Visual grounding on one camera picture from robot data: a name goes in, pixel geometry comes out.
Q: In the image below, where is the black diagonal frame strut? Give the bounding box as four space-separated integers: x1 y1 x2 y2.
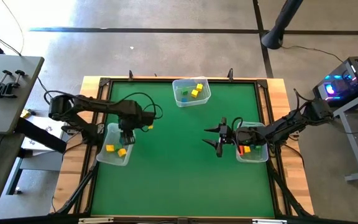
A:
53 157 101 216
266 160 313 217

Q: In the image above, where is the black floor cable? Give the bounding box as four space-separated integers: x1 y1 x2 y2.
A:
282 45 344 63

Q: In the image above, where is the large office desk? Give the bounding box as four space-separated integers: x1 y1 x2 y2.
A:
0 54 45 135

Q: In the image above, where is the black table border frame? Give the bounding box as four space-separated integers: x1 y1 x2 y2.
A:
85 77 281 219

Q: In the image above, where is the keyboard desk shelf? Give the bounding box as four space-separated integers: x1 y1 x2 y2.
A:
0 133 25 212

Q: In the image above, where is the light metal bracket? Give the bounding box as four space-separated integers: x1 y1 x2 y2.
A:
78 217 115 224
252 218 288 224

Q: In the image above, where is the black desk leg beam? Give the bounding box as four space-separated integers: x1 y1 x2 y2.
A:
14 116 68 154

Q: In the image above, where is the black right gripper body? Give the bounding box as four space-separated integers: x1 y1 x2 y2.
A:
216 117 241 158

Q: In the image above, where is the clear plastic bin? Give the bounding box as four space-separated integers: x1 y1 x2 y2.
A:
172 77 212 108
235 121 270 164
96 122 135 167

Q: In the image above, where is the black corner bracket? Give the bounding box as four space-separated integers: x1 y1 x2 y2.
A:
255 78 270 90
98 77 112 89

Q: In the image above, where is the grey metal table frame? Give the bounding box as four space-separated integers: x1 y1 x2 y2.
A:
323 86 358 183

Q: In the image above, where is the white printed sheet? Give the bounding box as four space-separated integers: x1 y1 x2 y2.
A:
21 116 71 156

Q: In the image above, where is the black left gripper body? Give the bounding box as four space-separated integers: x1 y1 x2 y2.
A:
118 114 156 131

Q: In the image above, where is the black floor stand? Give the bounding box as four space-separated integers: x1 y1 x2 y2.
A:
260 0 305 50

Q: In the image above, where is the grey desk base frame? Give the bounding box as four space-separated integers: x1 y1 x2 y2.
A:
4 151 65 196

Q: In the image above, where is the green table mat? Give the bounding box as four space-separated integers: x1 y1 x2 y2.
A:
91 81 275 218

